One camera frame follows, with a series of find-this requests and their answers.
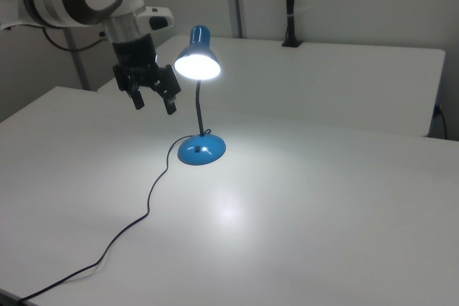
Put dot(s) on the blue gooseneck desk lamp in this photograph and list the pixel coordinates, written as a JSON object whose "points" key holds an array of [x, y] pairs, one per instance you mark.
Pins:
{"points": [[201, 150]]}

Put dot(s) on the white rectangular table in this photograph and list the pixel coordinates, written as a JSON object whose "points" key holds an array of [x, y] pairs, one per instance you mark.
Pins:
{"points": [[322, 80]]}

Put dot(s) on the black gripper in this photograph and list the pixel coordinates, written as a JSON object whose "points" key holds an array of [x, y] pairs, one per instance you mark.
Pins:
{"points": [[135, 57]]}

